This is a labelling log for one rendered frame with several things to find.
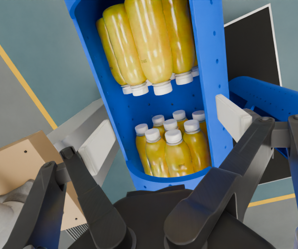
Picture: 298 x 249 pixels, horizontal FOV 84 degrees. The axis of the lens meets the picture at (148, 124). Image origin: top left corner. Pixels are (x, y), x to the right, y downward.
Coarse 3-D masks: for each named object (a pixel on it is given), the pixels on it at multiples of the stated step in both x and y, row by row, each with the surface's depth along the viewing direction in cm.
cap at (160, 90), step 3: (168, 84) 34; (156, 87) 34; (159, 87) 34; (162, 87) 34; (165, 87) 34; (168, 87) 34; (171, 87) 35; (156, 90) 35; (159, 90) 34; (162, 90) 34; (165, 90) 34; (168, 90) 34; (171, 90) 35; (156, 93) 35; (159, 93) 35; (162, 93) 34; (165, 93) 34
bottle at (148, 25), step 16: (128, 0) 28; (144, 0) 27; (160, 0) 28; (128, 16) 29; (144, 16) 28; (160, 16) 29; (144, 32) 29; (160, 32) 29; (144, 48) 30; (160, 48) 30; (144, 64) 32; (160, 64) 31; (160, 80) 33
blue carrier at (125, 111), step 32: (64, 0) 29; (96, 0) 40; (192, 0) 23; (96, 32) 40; (96, 64) 38; (224, 64) 30; (128, 96) 50; (160, 96) 54; (192, 96) 51; (128, 128) 50; (224, 128) 33; (128, 160) 45
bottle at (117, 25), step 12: (108, 12) 31; (120, 12) 31; (108, 24) 33; (120, 24) 32; (120, 36) 33; (132, 36) 33; (120, 48) 34; (132, 48) 34; (120, 60) 35; (132, 60) 34; (120, 72) 37; (132, 72) 35; (132, 84) 38; (144, 84) 39
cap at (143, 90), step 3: (138, 87) 38; (141, 87) 38; (144, 87) 38; (147, 87) 39; (132, 90) 39; (135, 90) 38; (138, 90) 38; (141, 90) 38; (144, 90) 38; (147, 90) 39; (132, 93) 40; (135, 93) 39; (138, 93) 38; (141, 93) 38; (144, 93) 39
